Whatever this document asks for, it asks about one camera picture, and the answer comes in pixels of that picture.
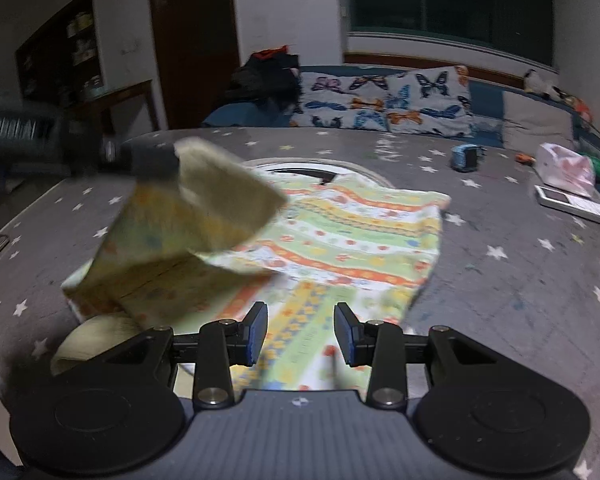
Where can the dark clothing pile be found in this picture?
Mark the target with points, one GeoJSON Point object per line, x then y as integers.
{"type": "Point", "coordinates": [267, 77]}

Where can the wooden side table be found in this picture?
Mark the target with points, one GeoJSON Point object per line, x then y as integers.
{"type": "Point", "coordinates": [117, 105]}

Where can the dark wooden door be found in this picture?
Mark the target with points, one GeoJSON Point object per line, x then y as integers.
{"type": "Point", "coordinates": [195, 42]}

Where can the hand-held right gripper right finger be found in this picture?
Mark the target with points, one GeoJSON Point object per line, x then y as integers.
{"type": "Point", "coordinates": [344, 334]}

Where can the white flat box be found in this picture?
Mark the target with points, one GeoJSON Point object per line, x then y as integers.
{"type": "Point", "coordinates": [572, 203]}

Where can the wall shelf cabinet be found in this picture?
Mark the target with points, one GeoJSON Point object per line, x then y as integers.
{"type": "Point", "coordinates": [60, 55]}

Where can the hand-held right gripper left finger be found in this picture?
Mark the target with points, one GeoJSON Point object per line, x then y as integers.
{"type": "Point", "coordinates": [258, 334]}

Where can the butterfly print pillow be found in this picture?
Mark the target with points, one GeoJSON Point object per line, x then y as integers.
{"type": "Point", "coordinates": [337, 101]}
{"type": "Point", "coordinates": [430, 105]}

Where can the grey pillow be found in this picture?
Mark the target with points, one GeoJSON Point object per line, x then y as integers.
{"type": "Point", "coordinates": [537, 119]}

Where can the small blue toy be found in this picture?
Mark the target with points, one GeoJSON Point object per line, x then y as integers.
{"type": "Point", "coordinates": [465, 156]}

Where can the small orange object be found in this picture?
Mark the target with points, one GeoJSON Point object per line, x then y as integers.
{"type": "Point", "coordinates": [525, 158]}

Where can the grey star-print blanket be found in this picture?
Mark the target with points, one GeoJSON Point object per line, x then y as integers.
{"type": "Point", "coordinates": [505, 285]}

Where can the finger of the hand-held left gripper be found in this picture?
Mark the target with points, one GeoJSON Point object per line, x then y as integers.
{"type": "Point", "coordinates": [147, 160]}

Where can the colourful striped floral cloth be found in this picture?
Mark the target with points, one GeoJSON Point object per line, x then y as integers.
{"type": "Point", "coordinates": [355, 240]}

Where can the pink white plastic bag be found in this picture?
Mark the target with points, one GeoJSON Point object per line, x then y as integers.
{"type": "Point", "coordinates": [565, 167]}

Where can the blue bed mattress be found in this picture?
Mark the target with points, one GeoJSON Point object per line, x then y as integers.
{"type": "Point", "coordinates": [485, 110]}

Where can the stuffed toy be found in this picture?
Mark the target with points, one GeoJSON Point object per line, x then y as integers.
{"type": "Point", "coordinates": [540, 82]}

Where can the dark window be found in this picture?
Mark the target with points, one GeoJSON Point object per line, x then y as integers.
{"type": "Point", "coordinates": [450, 5]}

